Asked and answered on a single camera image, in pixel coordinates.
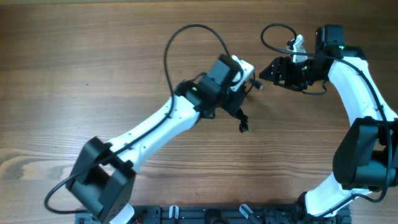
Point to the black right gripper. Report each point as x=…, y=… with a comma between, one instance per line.
x=278, y=63

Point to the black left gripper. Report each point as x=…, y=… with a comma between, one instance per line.
x=234, y=107

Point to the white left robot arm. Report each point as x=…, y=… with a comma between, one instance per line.
x=106, y=171

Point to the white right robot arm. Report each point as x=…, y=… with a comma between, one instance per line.
x=365, y=162

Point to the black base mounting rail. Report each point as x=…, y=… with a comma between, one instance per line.
x=242, y=214

